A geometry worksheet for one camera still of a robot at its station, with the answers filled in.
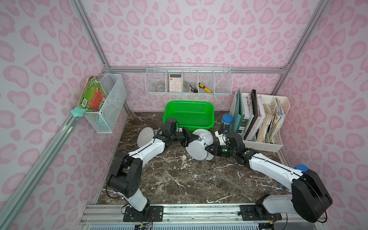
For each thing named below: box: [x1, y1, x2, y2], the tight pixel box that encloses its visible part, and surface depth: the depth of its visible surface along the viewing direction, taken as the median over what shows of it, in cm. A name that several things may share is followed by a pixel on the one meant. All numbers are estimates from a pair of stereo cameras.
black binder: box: [243, 89, 259, 139], surface depth 86 cm
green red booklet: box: [77, 75, 108, 112], surface depth 73 cm
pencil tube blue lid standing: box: [221, 113, 234, 134], surface depth 90 cm
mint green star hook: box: [70, 106, 89, 118], surface depth 64 cm
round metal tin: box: [153, 85, 166, 92], surface depth 99 cm
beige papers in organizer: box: [256, 97, 286, 144], surface depth 90 cm
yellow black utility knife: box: [198, 82, 213, 94], surface depth 100 cm
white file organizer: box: [229, 92, 291, 153], surface depth 91 cm
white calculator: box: [169, 73, 183, 93], surface depth 97 cm
